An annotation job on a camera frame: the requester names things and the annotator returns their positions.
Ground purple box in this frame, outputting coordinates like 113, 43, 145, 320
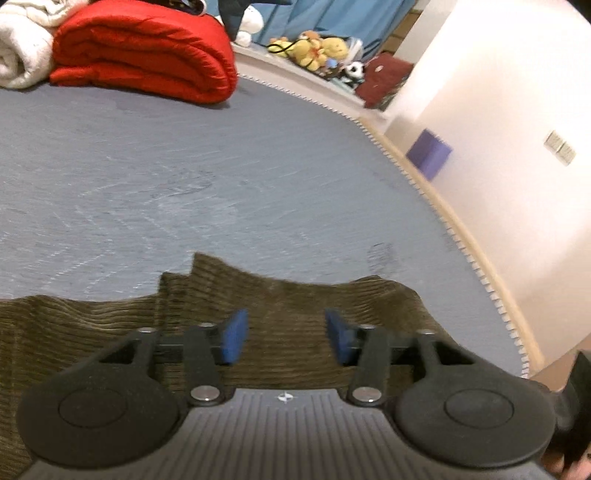
406, 128, 454, 182

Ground blue curtain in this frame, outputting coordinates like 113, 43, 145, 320
203, 0, 419, 62

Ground olive corduroy pants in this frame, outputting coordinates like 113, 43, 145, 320
0, 251, 463, 480

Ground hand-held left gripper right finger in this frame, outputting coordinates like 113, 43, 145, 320
324, 308, 485, 407

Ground person's dark clothing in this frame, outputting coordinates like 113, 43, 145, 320
549, 350, 591, 468

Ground white fluffy blanket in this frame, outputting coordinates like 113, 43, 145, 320
0, 0, 89, 90

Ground red folded quilt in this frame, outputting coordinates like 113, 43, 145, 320
49, 0, 239, 105

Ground dark red cushion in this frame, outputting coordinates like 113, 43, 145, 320
355, 52, 415, 110

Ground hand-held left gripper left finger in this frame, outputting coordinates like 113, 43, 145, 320
85, 308, 250, 407

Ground panda plush toy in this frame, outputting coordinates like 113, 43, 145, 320
341, 61, 369, 88

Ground black white plush toy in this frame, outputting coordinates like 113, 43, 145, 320
216, 0, 259, 43

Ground grey bed mat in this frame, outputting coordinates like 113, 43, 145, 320
0, 74, 533, 378

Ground wall switch plate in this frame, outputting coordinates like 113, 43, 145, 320
543, 130, 577, 166

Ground orange and yellow plush toy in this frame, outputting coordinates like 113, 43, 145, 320
298, 30, 329, 71

